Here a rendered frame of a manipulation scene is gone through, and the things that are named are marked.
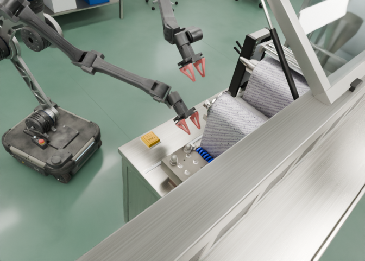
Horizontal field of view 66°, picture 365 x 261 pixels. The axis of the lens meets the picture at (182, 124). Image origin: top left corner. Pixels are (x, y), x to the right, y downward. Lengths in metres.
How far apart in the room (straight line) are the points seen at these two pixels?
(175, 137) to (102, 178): 1.06
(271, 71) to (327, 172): 0.53
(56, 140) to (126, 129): 0.68
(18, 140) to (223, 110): 1.76
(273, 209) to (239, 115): 0.47
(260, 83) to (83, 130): 1.60
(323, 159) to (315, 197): 0.15
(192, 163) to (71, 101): 2.02
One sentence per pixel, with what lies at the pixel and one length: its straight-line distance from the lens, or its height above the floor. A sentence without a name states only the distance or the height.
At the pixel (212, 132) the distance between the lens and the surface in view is 1.20.
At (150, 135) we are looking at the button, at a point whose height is 0.92.
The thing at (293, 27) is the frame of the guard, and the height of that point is 1.77.
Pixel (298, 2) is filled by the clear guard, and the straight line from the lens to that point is 0.76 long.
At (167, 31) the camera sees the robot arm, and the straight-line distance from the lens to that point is 1.25.
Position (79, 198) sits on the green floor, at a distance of 2.34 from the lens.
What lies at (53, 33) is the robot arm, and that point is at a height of 1.34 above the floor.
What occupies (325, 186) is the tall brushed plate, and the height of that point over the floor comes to 1.44.
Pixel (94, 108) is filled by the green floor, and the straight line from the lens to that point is 2.94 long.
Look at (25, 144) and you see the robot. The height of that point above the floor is 0.24.
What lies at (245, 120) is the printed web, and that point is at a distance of 1.09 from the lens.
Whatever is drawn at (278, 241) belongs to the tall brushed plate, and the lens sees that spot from 0.70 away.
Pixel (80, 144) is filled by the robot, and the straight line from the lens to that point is 2.33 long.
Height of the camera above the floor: 2.03
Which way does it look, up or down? 46 degrees down
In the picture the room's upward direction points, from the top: 11 degrees clockwise
